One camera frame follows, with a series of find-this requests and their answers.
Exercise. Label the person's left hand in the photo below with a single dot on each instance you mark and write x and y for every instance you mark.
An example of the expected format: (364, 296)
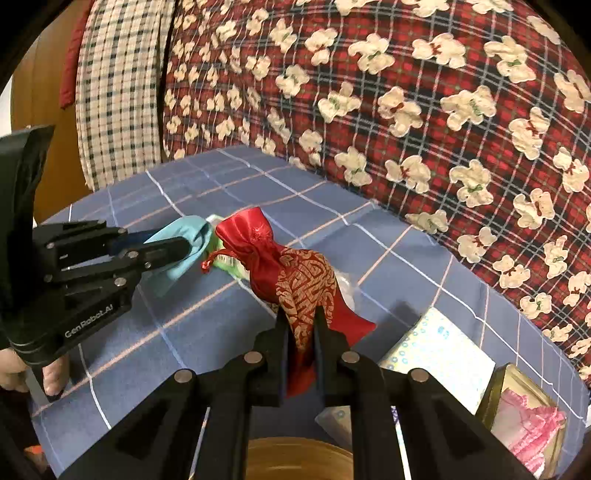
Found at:
(56, 378)

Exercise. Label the round brown container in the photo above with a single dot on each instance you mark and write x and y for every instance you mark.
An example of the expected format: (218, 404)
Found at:
(295, 459)

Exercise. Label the green white packet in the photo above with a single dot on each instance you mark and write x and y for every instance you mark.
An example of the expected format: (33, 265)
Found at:
(226, 264)

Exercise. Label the teal cloth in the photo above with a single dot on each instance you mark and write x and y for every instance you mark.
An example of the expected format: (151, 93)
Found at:
(199, 230)

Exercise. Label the pink frilly cloth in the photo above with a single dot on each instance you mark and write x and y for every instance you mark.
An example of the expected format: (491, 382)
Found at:
(526, 424)

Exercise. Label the beige checked pillow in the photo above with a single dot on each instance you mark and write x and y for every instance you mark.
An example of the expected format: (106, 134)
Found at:
(120, 92)

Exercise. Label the red plaid bear blanket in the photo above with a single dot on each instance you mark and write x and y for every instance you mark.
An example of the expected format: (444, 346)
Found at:
(415, 138)

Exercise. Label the wooden headboard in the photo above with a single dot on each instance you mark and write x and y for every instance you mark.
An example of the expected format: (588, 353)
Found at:
(37, 101)

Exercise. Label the gold rectangular tin box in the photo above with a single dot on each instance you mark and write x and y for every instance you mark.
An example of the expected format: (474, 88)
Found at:
(489, 397)

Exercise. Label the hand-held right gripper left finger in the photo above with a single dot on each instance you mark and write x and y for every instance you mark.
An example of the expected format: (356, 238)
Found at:
(284, 337)

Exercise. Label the dark red cloth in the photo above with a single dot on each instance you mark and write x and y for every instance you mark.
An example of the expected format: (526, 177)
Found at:
(74, 60)

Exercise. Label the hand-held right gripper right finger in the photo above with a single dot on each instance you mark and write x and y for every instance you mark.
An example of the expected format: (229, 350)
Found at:
(319, 337)

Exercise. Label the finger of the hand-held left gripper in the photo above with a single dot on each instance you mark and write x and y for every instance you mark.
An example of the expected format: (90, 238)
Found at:
(157, 251)
(138, 236)

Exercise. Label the clear plastic bag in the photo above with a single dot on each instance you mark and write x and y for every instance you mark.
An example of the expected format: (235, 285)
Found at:
(346, 288)

